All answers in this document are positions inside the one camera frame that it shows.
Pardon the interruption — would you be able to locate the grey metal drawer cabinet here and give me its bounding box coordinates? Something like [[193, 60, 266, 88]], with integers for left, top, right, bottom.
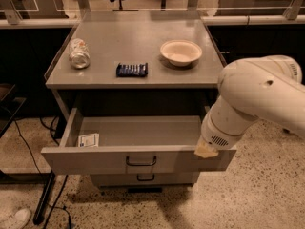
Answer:
[[44, 10, 234, 194]]

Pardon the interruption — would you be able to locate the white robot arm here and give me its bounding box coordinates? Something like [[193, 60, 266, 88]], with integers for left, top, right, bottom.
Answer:
[[194, 55, 305, 158]]

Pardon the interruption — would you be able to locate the white paper bowl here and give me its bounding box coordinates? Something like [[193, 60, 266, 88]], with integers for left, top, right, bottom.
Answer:
[[160, 40, 202, 67]]

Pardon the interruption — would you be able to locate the black floor cable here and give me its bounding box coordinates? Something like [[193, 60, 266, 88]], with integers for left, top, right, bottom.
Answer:
[[12, 116, 74, 229]]

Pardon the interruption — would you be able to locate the grey bottom drawer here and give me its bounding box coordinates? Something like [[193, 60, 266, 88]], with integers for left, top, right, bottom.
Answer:
[[91, 172, 200, 187]]

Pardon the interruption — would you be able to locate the white paper card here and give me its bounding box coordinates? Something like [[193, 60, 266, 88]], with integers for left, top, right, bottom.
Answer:
[[78, 133, 99, 148]]

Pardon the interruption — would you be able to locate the black side table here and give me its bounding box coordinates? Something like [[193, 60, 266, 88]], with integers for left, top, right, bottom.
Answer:
[[0, 83, 26, 137]]

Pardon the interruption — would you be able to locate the blue snack bar wrapper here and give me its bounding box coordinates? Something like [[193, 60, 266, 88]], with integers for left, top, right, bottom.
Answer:
[[116, 63, 148, 77]]

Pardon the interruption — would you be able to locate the grey drawer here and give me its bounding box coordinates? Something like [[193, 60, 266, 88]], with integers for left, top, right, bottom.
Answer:
[[91, 172, 200, 187], [41, 108, 236, 175]]

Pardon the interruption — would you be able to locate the grey top drawer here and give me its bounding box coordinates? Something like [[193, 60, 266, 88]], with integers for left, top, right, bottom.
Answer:
[[41, 108, 236, 175]]

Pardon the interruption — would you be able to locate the white shoe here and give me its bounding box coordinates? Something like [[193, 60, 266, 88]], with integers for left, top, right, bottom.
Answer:
[[0, 208, 31, 229]]

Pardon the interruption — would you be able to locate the black desk leg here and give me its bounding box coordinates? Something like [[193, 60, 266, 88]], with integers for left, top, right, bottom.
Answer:
[[32, 171, 55, 225]]

